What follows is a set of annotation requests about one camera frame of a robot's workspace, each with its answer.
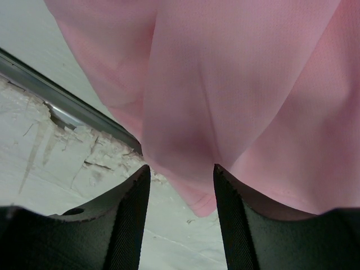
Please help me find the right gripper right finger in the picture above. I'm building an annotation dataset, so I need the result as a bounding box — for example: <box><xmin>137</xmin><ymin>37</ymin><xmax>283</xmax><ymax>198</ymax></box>
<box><xmin>213</xmin><ymin>164</ymin><xmax>359</xmax><ymax>269</ymax></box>

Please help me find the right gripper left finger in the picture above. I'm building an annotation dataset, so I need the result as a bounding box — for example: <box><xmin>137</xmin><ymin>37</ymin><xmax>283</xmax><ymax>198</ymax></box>
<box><xmin>1</xmin><ymin>165</ymin><xmax>151</xmax><ymax>269</ymax></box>

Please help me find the pink t shirt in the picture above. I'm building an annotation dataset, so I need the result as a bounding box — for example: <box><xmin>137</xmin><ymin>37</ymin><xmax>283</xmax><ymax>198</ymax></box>
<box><xmin>46</xmin><ymin>1</ymin><xmax>359</xmax><ymax>217</ymax></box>

